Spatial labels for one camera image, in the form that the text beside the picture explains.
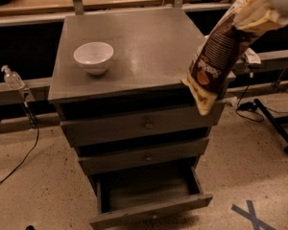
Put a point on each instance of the clear pump sanitizer bottle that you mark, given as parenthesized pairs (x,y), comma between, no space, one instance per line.
(12,79)

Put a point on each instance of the white ceramic bowl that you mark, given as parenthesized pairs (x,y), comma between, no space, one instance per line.
(94,57)

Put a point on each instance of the brown chip bag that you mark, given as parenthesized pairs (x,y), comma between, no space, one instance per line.
(213,61)

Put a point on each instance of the middle grey drawer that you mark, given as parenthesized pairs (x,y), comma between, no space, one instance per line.
(132,158)

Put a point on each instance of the blue tape cross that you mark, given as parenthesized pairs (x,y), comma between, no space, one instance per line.
(250,214)

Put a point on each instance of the black rolling stand leg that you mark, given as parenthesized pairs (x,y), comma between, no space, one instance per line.
(276,122)

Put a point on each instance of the top grey drawer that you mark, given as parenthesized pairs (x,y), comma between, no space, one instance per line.
(122,127)

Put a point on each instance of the grey metal rail barrier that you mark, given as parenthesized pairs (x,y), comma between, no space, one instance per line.
(29,43)

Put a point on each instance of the grey drawer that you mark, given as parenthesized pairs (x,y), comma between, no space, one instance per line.
(132,158)
(122,127)

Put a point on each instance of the open bottom drawer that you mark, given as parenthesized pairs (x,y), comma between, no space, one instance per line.
(149,192)

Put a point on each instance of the grey wooden drawer cabinet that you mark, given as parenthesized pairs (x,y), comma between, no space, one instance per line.
(152,53)

